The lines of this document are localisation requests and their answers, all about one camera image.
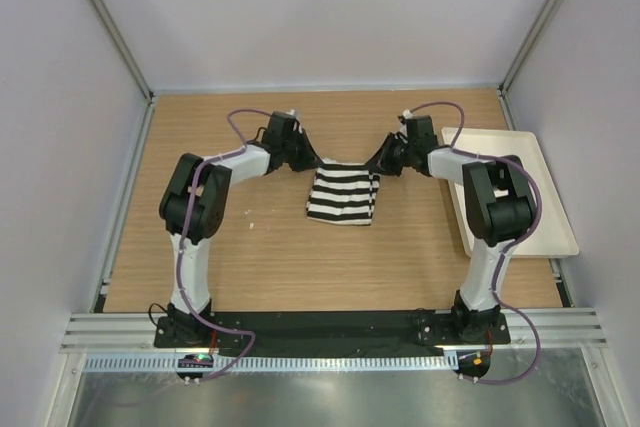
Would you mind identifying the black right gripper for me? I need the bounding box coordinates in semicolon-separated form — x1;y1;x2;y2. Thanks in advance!
363;132;416;177

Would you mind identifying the left black controller puck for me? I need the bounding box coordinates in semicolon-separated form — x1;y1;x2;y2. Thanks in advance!
176;353;214;383

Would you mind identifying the right black controller puck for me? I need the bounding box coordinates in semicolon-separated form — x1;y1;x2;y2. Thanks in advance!
456;351;491;382

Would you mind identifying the aluminium frame post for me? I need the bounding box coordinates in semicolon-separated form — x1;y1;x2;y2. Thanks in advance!
498;0;563;97
87;0;154;104

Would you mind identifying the black controller puck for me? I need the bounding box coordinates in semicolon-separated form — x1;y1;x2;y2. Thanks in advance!
176;353;214;383
456;351;491;382

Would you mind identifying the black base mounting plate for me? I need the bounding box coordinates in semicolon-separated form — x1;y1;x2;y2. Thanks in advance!
154;308;511;359

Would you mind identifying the cream plastic tray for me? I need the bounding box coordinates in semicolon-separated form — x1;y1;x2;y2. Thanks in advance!
440;127;580;259

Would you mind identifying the right aluminium frame post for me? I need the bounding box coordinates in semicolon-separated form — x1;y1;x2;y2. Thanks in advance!
498;0;563;97

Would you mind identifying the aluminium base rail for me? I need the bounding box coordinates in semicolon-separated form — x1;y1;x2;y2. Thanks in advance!
61;307;607;352

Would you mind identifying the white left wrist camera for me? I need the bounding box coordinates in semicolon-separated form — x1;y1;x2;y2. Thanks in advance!
286;109;303;134

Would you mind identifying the black white striped tank top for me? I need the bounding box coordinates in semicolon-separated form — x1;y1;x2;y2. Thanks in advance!
305;159;381;226

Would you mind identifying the slotted cable duct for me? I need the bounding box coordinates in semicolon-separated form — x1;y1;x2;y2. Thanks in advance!
84;352;458;374

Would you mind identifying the left aluminium frame post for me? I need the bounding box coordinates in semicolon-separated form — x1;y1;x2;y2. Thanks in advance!
87;0;154;104

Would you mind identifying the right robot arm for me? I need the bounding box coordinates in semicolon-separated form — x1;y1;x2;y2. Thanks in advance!
367;113;541;343

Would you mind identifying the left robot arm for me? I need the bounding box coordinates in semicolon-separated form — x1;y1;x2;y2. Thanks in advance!
154;110;318;348

